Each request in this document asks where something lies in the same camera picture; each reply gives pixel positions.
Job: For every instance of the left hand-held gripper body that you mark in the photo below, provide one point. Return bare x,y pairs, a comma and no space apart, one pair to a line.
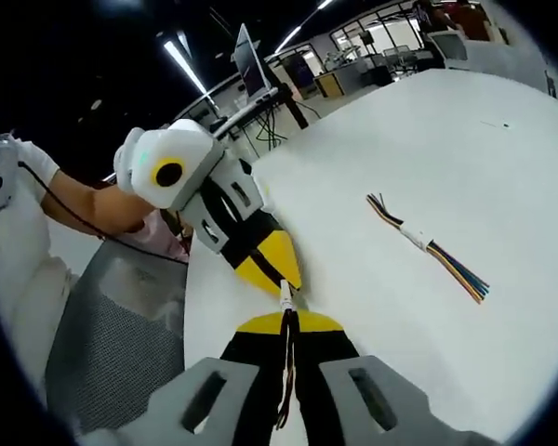
186,144

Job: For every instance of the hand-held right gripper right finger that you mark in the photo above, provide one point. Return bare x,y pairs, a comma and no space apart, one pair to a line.
325,371

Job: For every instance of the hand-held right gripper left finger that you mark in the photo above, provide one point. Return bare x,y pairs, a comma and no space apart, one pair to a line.
242,371

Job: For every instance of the long ceiling light strip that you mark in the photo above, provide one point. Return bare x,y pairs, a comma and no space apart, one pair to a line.
185,65

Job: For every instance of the black monitor stand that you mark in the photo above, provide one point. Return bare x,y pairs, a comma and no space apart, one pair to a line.
292,104

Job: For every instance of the laptop on stand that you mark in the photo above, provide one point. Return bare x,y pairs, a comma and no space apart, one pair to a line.
251,62

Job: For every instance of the grey mesh chair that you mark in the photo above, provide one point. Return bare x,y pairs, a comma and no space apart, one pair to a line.
121,334

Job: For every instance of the wooden cabinet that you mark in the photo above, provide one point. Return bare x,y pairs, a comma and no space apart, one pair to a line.
329,84

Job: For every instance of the white cloth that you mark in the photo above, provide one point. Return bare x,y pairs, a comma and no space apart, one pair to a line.
23,279

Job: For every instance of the white office chair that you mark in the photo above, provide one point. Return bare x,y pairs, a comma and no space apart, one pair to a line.
448,48

